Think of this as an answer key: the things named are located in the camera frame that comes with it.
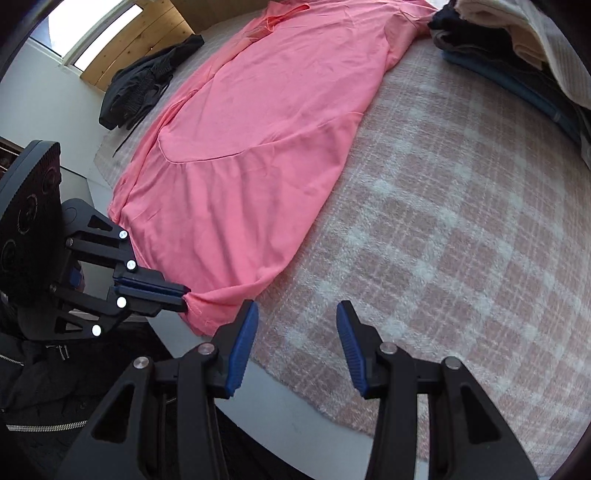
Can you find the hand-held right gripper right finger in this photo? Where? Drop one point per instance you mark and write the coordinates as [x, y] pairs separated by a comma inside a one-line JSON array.
[[353, 350]]

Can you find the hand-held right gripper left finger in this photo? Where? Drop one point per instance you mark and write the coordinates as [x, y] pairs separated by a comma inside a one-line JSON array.
[[242, 346]]

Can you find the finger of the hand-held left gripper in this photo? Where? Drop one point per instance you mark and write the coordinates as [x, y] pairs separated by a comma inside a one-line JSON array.
[[147, 304], [138, 277]]

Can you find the pink t-shirt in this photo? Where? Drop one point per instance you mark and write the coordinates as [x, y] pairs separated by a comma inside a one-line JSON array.
[[254, 138]]

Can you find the stack of folded clothes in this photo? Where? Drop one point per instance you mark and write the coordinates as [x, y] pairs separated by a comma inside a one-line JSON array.
[[508, 46]]

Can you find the pink plaid blanket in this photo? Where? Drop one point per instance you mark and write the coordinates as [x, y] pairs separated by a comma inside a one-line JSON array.
[[438, 254]]

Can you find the person's black jacket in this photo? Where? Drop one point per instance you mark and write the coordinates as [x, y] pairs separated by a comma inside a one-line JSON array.
[[41, 397]]

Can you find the pine plank panel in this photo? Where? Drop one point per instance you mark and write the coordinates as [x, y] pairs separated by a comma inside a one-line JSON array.
[[134, 41]]

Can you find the large light brown board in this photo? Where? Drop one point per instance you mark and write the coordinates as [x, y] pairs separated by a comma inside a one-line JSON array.
[[217, 14]]

